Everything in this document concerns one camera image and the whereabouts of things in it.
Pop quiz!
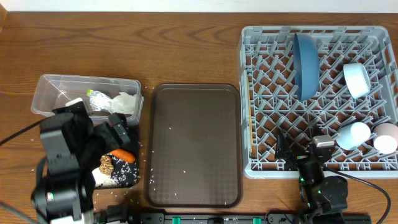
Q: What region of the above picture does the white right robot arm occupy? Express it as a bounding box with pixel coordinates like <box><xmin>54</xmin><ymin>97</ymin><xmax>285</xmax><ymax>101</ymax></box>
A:
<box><xmin>275</xmin><ymin>128</ymin><xmax>348</xmax><ymax>223</ymax></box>

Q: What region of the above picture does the silver foil snack wrapper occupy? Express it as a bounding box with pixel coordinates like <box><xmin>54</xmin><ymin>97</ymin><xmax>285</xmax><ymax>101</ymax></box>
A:
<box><xmin>86</xmin><ymin>90</ymin><xmax>111</xmax><ymax>112</ymax></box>

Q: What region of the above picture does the clear plastic bin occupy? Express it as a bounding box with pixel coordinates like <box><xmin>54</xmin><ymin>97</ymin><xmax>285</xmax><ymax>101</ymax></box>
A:
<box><xmin>31</xmin><ymin>74</ymin><xmax>144</xmax><ymax>126</ymax></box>

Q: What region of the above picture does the light blue cup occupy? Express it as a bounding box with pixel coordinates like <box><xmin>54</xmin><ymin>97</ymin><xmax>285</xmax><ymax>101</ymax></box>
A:
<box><xmin>336</xmin><ymin>122</ymin><xmax>371</xmax><ymax>151</ymax></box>

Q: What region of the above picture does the blue plate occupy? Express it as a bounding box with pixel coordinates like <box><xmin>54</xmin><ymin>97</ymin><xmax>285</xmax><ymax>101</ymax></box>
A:
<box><xmin>293</xmin><ymin>33</ymin><xmax>320</xmax><ymax>101</ymax></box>

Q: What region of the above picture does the orange carrot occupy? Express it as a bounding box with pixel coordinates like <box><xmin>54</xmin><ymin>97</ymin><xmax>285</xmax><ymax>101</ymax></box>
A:
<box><xmin>110</xmin><ymin>149</ymin><xmax>136</xmax><ymax>163</ymax></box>

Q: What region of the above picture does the white napkin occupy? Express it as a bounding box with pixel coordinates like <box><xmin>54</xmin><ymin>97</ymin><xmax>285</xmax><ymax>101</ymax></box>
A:
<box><xmin>109</xmin><ymin>92</ymin><xmax>137</xmax><ymax>114</ymax></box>

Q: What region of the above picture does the wooden chopstick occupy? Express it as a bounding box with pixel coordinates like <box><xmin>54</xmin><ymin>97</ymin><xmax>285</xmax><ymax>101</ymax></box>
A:
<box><xmin>247</xmin><ymin>77</ymin><xmax>253</xmax><ymax>151</ymax></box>

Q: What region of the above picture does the pink cup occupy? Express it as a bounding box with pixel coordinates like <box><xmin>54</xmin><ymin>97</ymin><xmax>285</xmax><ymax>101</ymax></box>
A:
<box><xmin>373</xmin><ymin>123</ymin><xmax>397</xmax><ymax>154</ymax></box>

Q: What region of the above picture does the black tray bin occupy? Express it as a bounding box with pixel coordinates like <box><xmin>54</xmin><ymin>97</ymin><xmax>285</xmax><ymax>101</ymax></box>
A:
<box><xmin>92</xmin><ymin>127</ymin><xmax>140</xmax><ymax>189</ymax></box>

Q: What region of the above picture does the light blue rice bowl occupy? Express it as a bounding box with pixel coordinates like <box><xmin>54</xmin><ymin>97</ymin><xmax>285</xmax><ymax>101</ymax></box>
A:
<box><xmin>343</xmin><ymin>63</ymin><xmax>371</xmax><ymax>99</ymax></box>

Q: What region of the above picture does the black rail at table edge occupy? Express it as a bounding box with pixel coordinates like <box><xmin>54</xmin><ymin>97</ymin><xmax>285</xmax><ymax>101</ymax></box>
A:
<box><xmin>93</xmin><ymin>212</ymin><xmax>373</xmax><ymax>224</ymax></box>

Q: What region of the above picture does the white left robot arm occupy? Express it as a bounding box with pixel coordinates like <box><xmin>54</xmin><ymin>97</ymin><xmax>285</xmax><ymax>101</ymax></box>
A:
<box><xmin>31</xmin><ymin>112</ymin><xmax>131</xmax><ymax>223</ymax></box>

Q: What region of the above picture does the grey dishwasher rack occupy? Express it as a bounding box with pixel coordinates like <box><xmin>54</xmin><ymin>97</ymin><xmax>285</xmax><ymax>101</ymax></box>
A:
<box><xmin>238</xmin><ymin>26</ymin><xmax>397</xmax><ymax>179</ymax></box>

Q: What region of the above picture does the brown serving tray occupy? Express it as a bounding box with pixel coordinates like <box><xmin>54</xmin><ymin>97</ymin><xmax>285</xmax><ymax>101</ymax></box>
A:
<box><xmin>144</xmin><ymin>83</ymin><xmax>243</xmax><ymax>208</ymax></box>

